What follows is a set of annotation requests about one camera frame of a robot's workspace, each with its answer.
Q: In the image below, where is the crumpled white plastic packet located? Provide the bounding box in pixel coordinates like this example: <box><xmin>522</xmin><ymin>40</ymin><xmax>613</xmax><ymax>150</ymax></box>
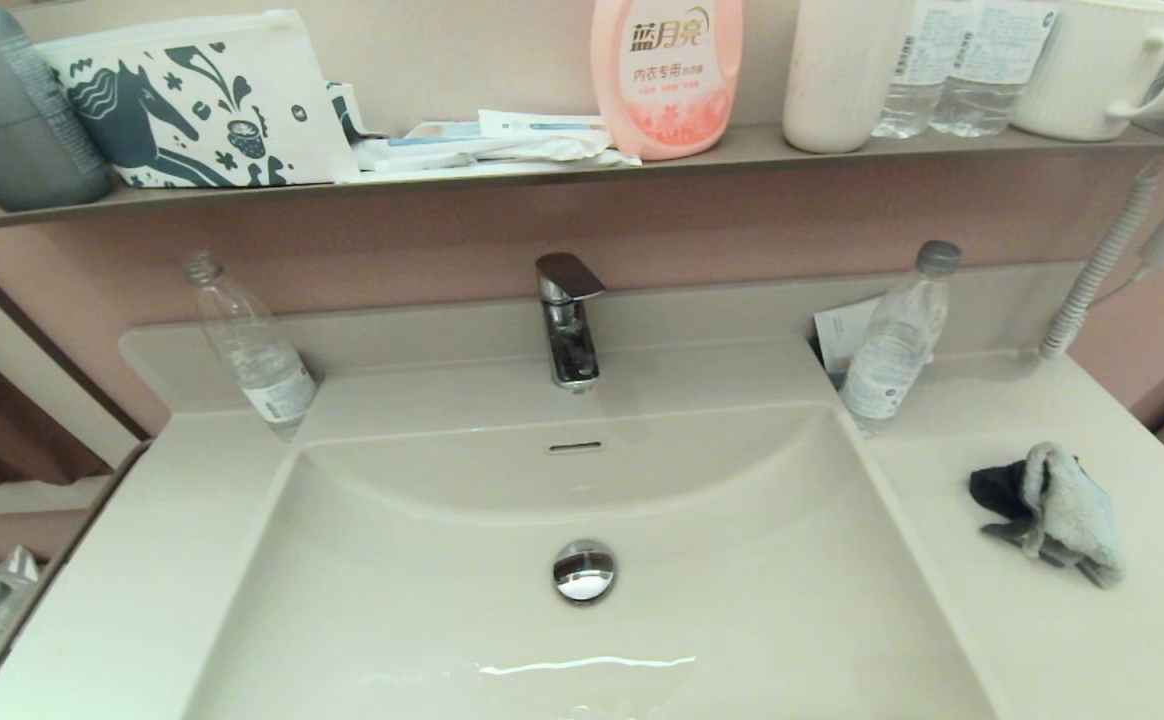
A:
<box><xmin>352</xmin><ymin>122</ymin><xmax>643</xmax><ymax>173</ymax></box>

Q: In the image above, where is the white ribbed mug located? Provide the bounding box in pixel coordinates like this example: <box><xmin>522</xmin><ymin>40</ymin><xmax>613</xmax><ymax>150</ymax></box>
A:
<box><xmin>1012</xmin><ymin>0</ymin><xmax>1164</xmax><ymax>142</ymax></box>

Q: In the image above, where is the dark grey bottle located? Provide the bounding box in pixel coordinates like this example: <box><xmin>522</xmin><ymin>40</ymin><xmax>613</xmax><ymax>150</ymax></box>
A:
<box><xmin>0</xmin><ymin>0</ymin><xmax>113</xmax><ymax>213</ymax></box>

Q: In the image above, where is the white tall tumbler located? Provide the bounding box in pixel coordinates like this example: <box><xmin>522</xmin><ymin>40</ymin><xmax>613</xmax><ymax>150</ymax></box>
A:
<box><xmin>782</xmin><ymin>0</ymin><xmax>915</xmax><ymax>154</ymax></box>

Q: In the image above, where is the white ceramic sink basin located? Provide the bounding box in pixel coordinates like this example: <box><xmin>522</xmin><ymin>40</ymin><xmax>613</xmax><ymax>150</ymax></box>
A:
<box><xmin>0</xmin><ymin>262</ymin><xmax>1164</xmax><ymax>720</ymax></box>

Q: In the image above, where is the chrome faucet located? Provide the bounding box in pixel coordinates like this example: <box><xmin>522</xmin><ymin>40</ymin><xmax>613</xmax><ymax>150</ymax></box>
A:
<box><xmin>535</xmin><ymin>252</ymin><xmax>608</xmax><ymax>393</ymax></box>

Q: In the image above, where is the white paper card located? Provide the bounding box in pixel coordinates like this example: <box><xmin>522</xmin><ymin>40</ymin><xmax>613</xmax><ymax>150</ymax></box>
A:
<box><xmin>813</xmin><ymin>296</ymin><xmax>888</xmax><ymax>391</ymax></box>

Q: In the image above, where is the grey wall shelf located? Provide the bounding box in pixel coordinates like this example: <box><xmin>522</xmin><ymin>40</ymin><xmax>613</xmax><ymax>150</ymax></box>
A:
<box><xmin>0</xmin><ymin>122</ymin><xmax>1164</xmax><ymax>236</ymax></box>

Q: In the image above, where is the grey fluffy cleaning cloth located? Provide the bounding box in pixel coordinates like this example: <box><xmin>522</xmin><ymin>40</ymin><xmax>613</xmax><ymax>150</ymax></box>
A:
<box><xmin>969</xmin><ymin>442</ymin><xmax>1127</xmax><ymax>590</ymax></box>

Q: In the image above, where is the clear bottle with grey cap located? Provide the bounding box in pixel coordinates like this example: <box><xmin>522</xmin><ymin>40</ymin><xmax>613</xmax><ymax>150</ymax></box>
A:
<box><xmin>839</xmin><ymin>240</ymin><xmax>964</xmax><ymax>438</ymax></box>

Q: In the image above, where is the pink detergent bottle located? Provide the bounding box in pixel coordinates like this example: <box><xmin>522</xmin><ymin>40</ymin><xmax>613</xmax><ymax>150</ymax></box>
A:
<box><xmin>590</xmin><ymin>0</ymin><xmax>745</xmax><ymax>161</ymax></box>

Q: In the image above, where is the white packet with blue stripe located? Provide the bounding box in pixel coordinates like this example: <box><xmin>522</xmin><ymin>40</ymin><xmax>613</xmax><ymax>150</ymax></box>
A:
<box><xmin>479</xmin><ymin>108</ymin><xmax>609</xmax><ymax>137</ymax></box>

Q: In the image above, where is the clear labelled water bottle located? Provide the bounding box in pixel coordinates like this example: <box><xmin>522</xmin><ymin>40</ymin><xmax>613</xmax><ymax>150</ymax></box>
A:
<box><xmin>872</xmin><ymin>0</ymin><xmax>978</xmax><ymax>139</ymax></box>
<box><xmin>932</xmin><ymin>0</ymin><xmax>1061</xmax><ymax>138</ymax></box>

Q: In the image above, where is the white pouch with horse print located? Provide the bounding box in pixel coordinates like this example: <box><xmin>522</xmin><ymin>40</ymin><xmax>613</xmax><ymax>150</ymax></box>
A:
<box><xmin>34</xmin><ymin>10</ymin><xmax>363</xmax><ymax>189</ymax></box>

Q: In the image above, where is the clear uncapped plastic bottle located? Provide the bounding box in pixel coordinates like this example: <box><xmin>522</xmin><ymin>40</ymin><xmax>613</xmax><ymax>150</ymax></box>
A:
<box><xmin>182</xmin><ymin>252</ymin><xmax>319</xmax><ymax>441</ymax></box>

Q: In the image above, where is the chrome drain stopper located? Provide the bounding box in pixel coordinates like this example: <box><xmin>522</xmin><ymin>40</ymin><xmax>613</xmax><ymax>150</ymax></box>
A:
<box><xmin>553</xmin><ymin>540</ymin><xmax>618</xmax><ymax>605</ymax></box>

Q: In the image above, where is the white coiled cord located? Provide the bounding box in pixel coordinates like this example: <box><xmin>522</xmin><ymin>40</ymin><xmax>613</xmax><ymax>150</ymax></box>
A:
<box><xmin>1039</xmin><ymin>165</ymin><xmax>1163</xmax><ymax>361</ymax></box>

